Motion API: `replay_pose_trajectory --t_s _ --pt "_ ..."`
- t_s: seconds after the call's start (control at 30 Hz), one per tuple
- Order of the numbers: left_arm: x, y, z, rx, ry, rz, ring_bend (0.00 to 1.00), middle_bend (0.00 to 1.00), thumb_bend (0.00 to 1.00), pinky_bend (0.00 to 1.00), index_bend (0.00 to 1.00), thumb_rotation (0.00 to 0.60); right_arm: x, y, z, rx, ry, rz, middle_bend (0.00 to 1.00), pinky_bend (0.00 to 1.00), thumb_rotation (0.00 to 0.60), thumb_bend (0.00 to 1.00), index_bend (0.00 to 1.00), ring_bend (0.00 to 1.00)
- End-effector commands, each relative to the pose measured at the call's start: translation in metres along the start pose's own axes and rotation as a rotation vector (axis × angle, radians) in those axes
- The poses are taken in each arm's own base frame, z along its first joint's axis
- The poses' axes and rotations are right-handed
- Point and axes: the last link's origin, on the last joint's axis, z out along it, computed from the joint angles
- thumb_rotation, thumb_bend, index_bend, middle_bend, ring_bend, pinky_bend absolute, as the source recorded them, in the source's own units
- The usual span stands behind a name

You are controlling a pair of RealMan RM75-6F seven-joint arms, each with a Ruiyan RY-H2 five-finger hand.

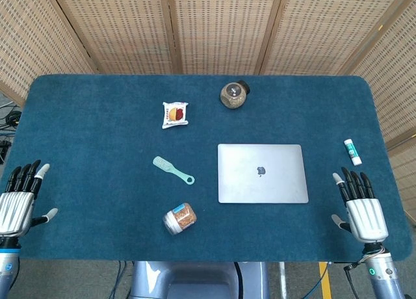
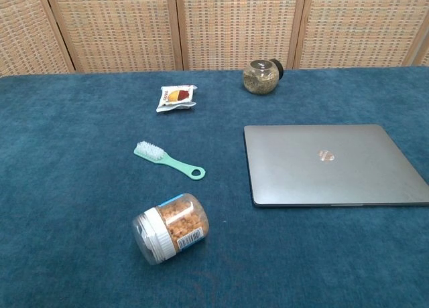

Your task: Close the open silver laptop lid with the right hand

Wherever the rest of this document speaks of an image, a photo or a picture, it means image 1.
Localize blue table mat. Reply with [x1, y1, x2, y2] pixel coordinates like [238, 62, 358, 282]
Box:
[3, 73, 413, 263]

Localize white green glue stick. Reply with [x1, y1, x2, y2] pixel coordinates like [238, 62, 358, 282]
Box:
[343, 138, 363, 166]

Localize teal plastic brush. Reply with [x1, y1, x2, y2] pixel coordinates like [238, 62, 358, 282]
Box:
[152, 155, 196, 185]

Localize white snack packet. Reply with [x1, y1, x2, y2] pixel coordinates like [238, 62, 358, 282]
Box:
[161, 101, 190, 130]

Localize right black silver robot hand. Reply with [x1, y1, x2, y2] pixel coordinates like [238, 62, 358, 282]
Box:
[331, 166, 389, 244]

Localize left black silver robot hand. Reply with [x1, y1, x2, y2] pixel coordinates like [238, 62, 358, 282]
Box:
[0, 159, 59, 238]

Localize blue cable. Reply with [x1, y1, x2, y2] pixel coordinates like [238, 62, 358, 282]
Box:
[109, 261, 128, 299]

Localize silver laptop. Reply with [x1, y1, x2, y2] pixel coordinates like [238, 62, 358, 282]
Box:
[217, 144, 309, 205]

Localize black cable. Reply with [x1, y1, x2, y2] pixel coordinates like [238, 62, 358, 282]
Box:
[233, 261, 244, 299]

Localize clear jar orange snacks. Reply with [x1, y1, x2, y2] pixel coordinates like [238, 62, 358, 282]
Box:
[162, 201, 198, 237]

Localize black floor cables bundle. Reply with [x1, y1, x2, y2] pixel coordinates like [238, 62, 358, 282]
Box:
[0, 103, 23, 163]

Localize round glass jar black lid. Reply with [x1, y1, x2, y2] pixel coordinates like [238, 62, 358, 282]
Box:
[220, 79, 251, 110]

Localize silver blue robot base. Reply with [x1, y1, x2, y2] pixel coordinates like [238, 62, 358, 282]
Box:
[128, 261, 270, 299]

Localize woven bamboo folding screen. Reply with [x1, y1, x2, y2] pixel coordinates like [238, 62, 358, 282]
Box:
[0, 0, 416, 215]

